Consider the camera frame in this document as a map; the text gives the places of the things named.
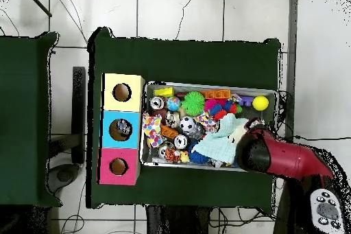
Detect crushed clear plastic bottle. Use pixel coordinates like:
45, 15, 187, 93
117, 119, 132, 135

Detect mint green cloth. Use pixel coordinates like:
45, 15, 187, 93
191, 113, 249, 165

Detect cream cloth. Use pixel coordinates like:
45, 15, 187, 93
230, 124, 249, 145

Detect wooden box with three holes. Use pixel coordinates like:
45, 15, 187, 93
97, 72, 145, 186

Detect shallow mesh bin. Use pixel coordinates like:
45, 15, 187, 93
139, 80, 279, 174

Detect small soccer ball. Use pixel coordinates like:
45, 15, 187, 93
179, 115, 197, 134

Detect green fuzzy ball with eyes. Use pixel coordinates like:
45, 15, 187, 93
181, 91, 206, 117

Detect crushed can with silver end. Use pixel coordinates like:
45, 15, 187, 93
149, 95, 166, 110

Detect colourful patterned cloth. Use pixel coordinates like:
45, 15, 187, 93
194, 111, 219, 133
141, 113, 167, 148

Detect orange tiger plush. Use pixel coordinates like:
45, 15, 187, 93
164, 148, 182, 163

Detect orange plastic brick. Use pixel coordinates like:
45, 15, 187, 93
201, 89, 232, 100

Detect yellow ball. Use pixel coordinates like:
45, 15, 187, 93
252, 95, 270, 111

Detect black panel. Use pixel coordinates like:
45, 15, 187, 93
71, 66, 86, 165

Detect black rod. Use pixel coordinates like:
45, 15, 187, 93
23, 0, 53, 18

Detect black cable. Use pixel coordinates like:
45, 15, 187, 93
293, 134, 351, 142

